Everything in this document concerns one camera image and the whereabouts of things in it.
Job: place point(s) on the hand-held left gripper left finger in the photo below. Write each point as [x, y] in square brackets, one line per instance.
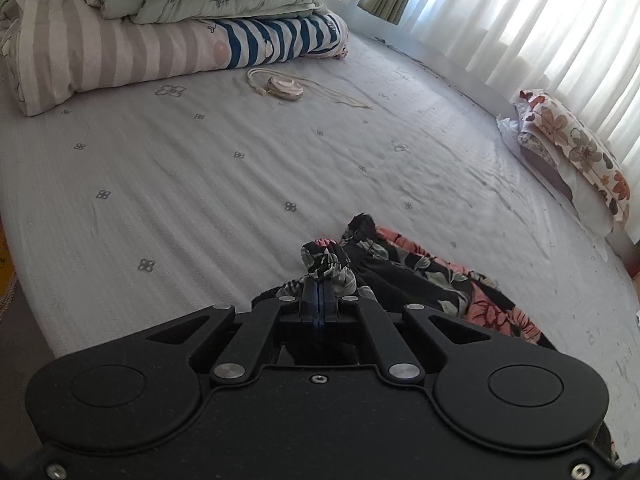
[307, 307]

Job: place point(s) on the bed with grey patterned sheet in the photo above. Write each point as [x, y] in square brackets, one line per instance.
[200, 170]

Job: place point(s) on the oval cream controller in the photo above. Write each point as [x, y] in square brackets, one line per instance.
[284, 88]

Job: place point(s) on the pink pillow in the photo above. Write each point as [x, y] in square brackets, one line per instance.
[545, 165]

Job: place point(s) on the pink striped blanket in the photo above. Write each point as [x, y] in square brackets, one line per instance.
[100, 45]

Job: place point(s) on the white sheer curtain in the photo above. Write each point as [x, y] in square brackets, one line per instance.
[525, 20]

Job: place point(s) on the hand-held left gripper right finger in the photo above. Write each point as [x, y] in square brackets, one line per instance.
[328, 307]

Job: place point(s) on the floral pillow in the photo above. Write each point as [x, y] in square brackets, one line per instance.
[585, 150]
[595, 215]

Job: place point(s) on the black floral pants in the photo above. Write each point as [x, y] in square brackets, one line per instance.
[425, 280]

